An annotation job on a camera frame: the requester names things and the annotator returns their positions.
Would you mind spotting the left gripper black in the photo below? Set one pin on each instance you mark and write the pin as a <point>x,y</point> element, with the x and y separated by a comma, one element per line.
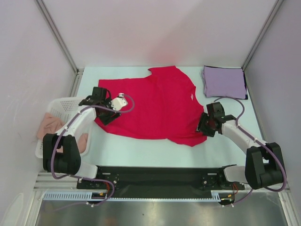
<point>107,119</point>

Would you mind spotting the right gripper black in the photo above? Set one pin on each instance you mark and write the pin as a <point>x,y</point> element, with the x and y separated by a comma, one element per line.
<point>204,117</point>

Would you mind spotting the red t shirt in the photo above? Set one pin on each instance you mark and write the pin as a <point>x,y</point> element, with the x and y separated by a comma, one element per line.
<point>166,107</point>

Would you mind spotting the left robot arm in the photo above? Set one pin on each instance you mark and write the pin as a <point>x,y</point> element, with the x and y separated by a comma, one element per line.
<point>61,155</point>

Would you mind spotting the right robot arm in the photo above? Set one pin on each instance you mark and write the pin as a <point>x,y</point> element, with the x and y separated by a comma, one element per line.
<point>264,167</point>

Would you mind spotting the white plastic laundry basket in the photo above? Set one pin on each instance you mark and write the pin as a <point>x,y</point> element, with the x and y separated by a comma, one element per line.
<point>65,109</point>

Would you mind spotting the folded purple t shirt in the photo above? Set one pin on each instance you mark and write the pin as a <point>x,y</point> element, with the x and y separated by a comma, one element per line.
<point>223,82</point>

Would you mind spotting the pink t shirt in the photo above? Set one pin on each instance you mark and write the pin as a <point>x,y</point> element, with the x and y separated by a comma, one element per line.
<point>51,124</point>

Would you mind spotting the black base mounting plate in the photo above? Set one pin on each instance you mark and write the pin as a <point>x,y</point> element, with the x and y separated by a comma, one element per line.
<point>161,183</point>

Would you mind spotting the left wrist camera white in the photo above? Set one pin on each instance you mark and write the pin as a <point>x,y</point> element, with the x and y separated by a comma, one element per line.
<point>119,102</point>

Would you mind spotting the white slotted cable duct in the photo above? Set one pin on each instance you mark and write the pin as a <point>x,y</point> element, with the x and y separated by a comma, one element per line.
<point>95,197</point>

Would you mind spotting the aluminium rail front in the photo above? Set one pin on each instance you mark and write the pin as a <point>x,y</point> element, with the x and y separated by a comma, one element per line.
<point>45,181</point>

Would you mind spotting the left aluminium frame post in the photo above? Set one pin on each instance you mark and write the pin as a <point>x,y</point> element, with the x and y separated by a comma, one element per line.
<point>57,36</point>

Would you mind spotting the aluminium frame post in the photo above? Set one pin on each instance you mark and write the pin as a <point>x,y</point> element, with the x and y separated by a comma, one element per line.
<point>57,36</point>
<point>268,22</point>

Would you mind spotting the right aluminium frame post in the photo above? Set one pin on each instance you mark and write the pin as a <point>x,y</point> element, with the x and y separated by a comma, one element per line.
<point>268,22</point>

